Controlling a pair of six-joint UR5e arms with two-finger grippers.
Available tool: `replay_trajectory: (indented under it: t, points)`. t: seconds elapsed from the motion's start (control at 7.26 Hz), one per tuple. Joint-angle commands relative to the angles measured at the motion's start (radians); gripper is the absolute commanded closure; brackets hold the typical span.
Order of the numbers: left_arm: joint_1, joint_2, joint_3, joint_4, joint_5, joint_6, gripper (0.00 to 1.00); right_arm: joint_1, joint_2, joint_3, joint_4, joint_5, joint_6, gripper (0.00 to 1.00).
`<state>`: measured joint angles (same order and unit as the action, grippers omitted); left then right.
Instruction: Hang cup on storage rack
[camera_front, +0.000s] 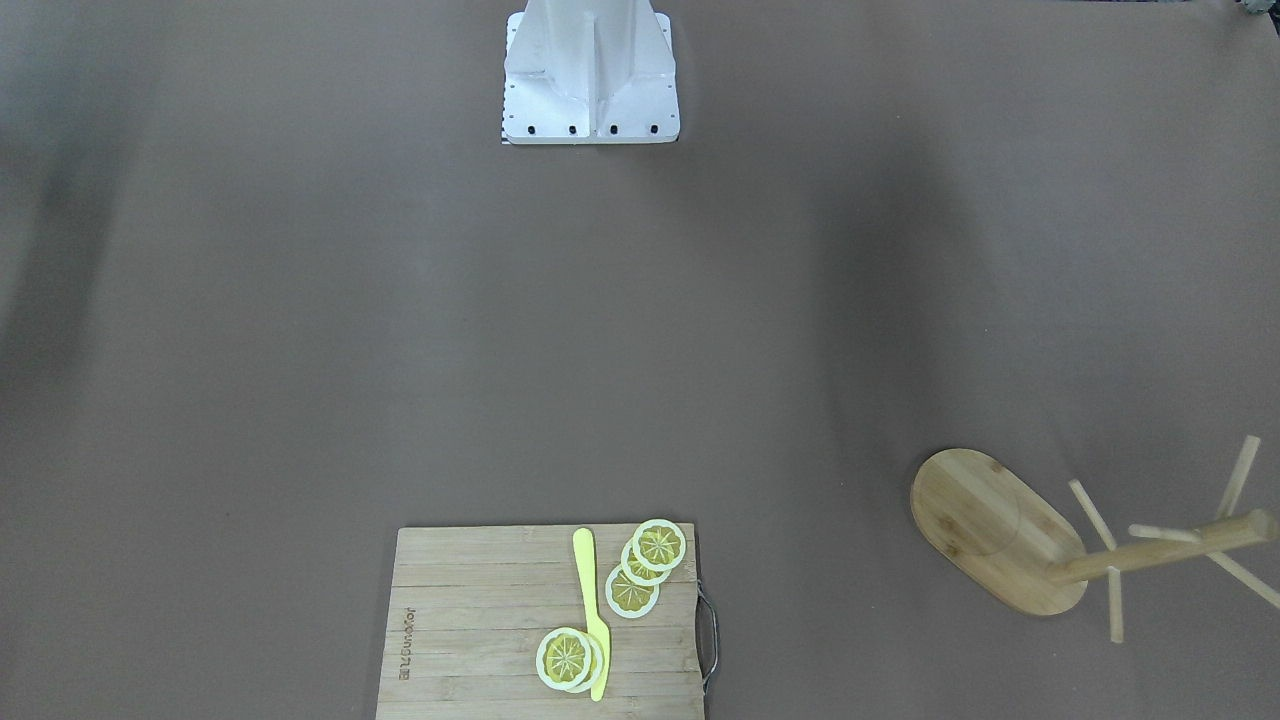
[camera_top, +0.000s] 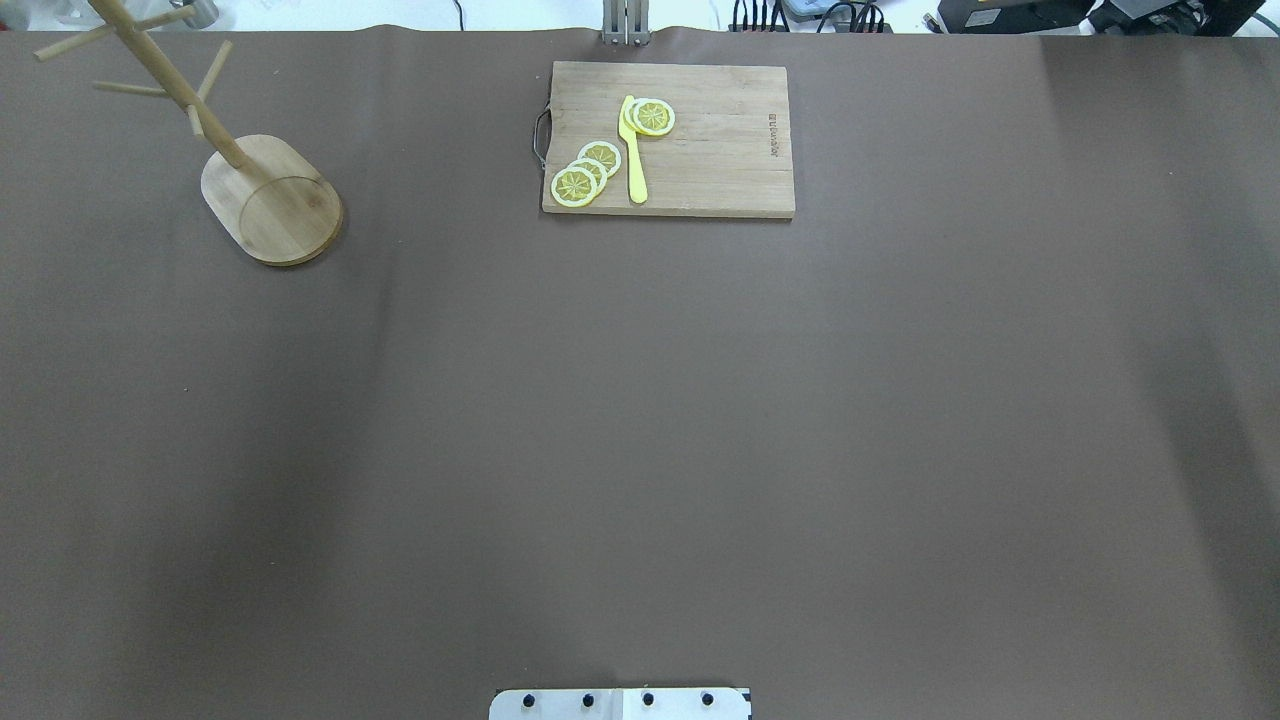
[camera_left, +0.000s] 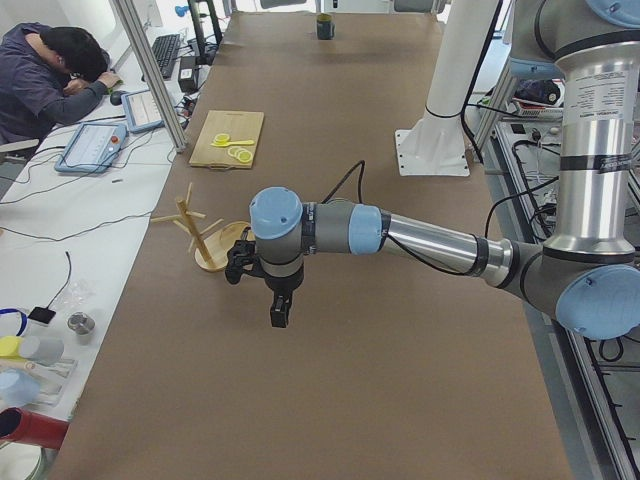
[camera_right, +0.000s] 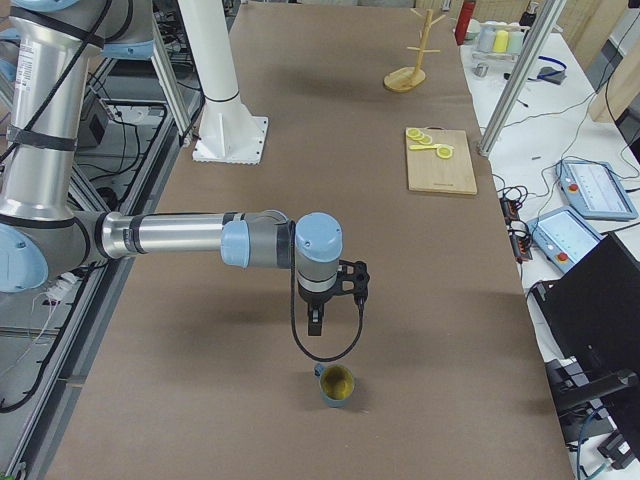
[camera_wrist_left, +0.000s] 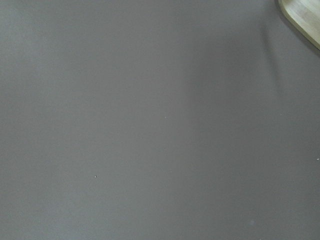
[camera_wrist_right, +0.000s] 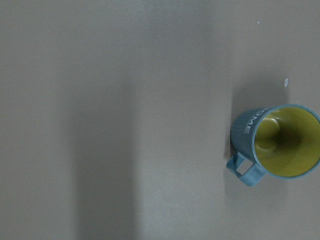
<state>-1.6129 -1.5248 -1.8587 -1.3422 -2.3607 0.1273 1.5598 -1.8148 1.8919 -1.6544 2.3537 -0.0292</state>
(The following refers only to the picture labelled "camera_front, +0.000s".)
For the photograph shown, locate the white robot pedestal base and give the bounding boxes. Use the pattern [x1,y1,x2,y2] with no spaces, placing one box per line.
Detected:
[500,1,681,145]

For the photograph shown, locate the wooden cutting board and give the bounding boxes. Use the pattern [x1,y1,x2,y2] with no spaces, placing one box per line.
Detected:
[376,521,718,719]

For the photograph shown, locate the lemon slice toy front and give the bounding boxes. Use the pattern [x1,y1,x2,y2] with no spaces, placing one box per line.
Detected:
[535,626,590,693]

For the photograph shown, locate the wooden cup storage rack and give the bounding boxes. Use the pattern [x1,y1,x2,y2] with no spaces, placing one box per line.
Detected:
[909,436,1279,644]

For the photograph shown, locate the lemon slice toy middle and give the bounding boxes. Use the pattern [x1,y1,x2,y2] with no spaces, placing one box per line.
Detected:
[620,541,672,587]

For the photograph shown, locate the lemon slice toy hidden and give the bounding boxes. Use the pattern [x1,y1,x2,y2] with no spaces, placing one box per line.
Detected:
[567,634,607,694]

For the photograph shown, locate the yellow plastic toy knife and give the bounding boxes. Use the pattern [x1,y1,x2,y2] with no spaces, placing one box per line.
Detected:
[572,527,612,702]

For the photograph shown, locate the lemon slice toy top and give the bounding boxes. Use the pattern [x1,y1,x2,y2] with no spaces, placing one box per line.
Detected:
[630,518,689,573]

